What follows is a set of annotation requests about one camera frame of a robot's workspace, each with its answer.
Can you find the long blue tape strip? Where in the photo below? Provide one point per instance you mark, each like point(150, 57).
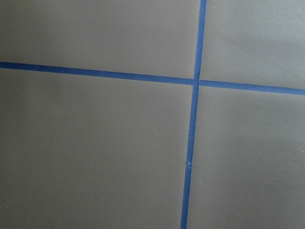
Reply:
point(193, 114)

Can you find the crossing blue tape strip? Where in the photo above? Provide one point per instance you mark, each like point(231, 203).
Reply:
point(150, 78)

